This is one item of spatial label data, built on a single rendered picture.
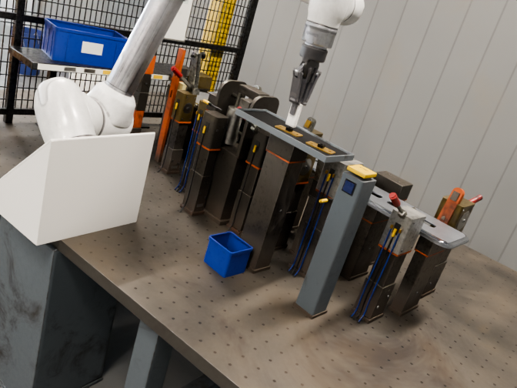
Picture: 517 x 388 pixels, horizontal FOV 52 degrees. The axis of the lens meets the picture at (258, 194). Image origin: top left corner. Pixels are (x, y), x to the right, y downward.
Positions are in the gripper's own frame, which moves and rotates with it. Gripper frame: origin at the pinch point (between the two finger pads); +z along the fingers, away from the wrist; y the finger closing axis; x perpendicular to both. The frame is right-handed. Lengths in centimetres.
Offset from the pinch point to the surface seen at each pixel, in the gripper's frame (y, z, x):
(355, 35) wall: -224, -15, -92
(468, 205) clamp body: -45, 15, 48
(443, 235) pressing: -24, 21, 48
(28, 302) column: 45, 79, -47
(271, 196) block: 3.0, 25.1, 2.6
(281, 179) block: 3.4, 18.5, 4.5
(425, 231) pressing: -19, 21, 44
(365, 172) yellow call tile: 4.7, 5.3, 28.0
